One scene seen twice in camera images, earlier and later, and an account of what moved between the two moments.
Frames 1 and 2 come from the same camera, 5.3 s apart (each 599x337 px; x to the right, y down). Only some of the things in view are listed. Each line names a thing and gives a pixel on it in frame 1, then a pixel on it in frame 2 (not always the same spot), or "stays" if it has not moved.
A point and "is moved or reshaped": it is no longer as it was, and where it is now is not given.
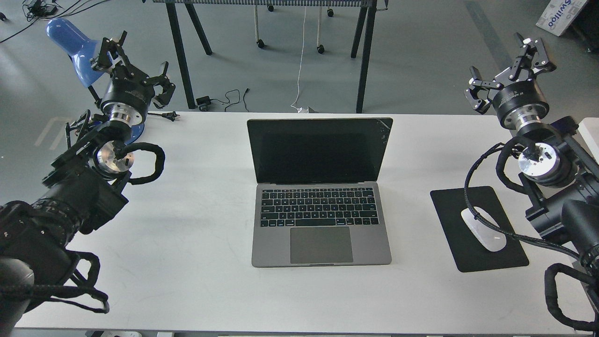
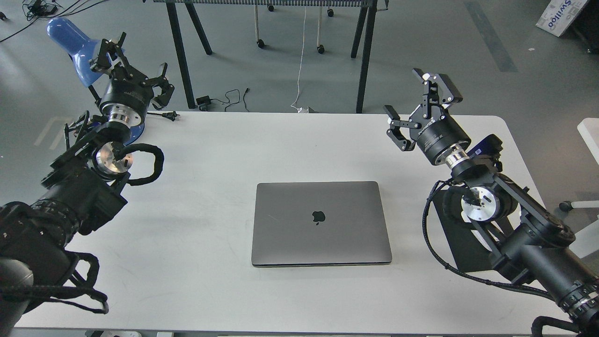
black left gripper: (129, 88) stays
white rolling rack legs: (261, 44) stays
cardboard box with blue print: (558, 14) stays
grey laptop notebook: (317, 202) is moved or reshaped
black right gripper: (519, 102) -> (432, 134)
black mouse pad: (469, 254) stays
